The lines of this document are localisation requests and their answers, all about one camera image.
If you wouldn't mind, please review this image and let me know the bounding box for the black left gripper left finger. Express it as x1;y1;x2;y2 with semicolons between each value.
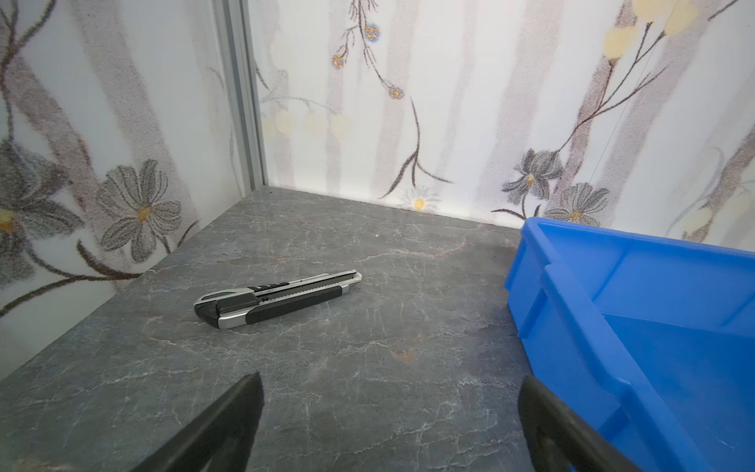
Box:
135;373;265;471

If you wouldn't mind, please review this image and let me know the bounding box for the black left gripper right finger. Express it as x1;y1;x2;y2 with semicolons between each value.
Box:
517;376;639;471

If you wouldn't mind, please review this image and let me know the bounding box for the blue plastic bin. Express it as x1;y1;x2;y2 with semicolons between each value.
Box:
505;218;754;471

